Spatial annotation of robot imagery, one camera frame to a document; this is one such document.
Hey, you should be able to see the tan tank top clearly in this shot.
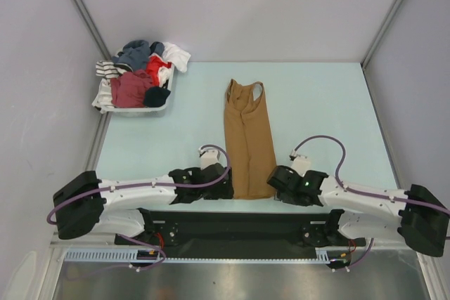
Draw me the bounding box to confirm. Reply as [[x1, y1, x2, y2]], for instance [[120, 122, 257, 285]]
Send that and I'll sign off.
[[224, 79, 276, 200]]

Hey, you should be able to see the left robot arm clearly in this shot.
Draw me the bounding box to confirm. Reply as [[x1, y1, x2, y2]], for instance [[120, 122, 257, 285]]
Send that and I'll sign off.
[[46, 145, 233, 244]]

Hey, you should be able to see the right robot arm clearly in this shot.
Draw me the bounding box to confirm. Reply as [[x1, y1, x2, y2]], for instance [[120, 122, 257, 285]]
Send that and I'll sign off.
[[267, 153, 449, 257]]

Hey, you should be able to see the white laundry basket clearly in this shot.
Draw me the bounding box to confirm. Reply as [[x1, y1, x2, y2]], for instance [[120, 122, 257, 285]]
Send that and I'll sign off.
[[92, 65, 174, 116]]

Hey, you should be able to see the black garment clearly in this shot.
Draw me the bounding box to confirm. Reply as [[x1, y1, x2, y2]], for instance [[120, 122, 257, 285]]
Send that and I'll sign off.
[[143, 86, 171, 108]]

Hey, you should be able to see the maroon garment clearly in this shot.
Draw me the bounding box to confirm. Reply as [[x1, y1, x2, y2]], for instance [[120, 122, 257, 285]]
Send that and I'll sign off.
[[110, 70, 158, 108]]

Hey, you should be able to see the red garment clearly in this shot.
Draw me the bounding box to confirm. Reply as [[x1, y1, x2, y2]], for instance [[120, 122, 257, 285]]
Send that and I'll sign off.
[[146, 53, 172, 81]]

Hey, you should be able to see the white garment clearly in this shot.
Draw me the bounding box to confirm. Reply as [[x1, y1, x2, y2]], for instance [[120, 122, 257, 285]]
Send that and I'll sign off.
[[162, 42, 191, 73]]

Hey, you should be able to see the blue grey garment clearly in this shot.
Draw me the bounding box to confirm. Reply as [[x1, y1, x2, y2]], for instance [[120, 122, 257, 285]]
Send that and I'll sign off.
[[111, 40, 165, 72]]

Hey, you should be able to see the striped garment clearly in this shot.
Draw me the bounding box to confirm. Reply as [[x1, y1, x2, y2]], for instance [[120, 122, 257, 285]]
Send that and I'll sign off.
[[95, 60, 120, 79]]

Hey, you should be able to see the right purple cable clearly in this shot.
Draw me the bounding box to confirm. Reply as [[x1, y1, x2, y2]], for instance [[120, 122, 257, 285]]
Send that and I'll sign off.
[[288, 134, 450, 273]]

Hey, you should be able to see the purple cable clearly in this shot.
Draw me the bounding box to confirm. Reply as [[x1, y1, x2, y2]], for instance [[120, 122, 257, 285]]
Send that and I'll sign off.
[[47, 143, 233, 273], [288, 134, 450, 273]]

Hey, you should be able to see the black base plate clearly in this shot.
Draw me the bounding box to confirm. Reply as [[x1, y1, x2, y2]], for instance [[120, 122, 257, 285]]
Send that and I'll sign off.
[[135, 210, 366, 260]]

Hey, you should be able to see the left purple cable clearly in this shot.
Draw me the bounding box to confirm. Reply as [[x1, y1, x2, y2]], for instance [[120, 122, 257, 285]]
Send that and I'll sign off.
[[47, 143, 233, 273]]

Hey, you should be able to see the slotted cable duct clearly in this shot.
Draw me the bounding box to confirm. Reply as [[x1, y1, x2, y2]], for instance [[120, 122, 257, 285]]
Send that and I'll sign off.
[[65, 246, 352, 264]]

